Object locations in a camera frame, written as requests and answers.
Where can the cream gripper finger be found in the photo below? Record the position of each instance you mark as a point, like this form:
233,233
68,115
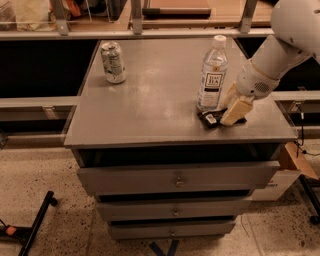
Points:
236,111
230,96

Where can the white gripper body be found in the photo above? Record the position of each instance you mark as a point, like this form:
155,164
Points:
254,83

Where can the black rxbar chocolate wrapper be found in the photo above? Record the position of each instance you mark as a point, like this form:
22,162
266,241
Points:
211,119

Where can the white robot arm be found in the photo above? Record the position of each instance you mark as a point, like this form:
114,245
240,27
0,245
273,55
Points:
295,39

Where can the white green 7up can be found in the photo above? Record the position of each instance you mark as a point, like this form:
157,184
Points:
113,63

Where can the clear tea bottle white cap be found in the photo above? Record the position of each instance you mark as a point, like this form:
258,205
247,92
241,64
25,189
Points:
214,68

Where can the cardboard box white side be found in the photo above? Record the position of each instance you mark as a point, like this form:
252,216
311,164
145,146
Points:
292,164

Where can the middle grey drawer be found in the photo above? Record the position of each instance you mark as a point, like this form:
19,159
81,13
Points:
172,208

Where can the grey drawer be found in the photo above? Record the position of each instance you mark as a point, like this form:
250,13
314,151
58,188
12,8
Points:
172,208
171,230
150,179

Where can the grey drawer cabinet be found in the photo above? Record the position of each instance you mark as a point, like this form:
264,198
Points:
151,119

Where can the top grey drawer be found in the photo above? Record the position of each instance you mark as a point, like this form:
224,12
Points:
150,179

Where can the black stand leg right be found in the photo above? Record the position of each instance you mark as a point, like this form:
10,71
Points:
308,185

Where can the bottom grey drawer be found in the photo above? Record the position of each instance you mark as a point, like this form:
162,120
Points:
171,230

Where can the metal rail frame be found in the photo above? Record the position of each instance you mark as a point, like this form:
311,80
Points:
69,19

